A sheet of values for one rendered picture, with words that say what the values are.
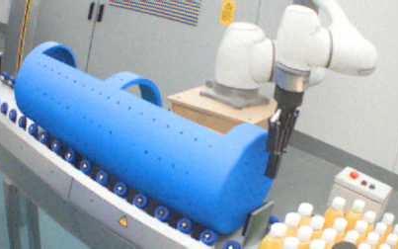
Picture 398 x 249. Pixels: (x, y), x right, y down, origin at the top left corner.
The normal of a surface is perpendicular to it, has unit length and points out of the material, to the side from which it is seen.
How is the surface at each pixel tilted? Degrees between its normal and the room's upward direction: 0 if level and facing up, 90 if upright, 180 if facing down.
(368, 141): 90
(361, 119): 90
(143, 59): 90
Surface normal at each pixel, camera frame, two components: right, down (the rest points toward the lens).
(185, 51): -0.54, 0.25
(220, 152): -0.29, -0.51
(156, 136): -0.40, -0.32
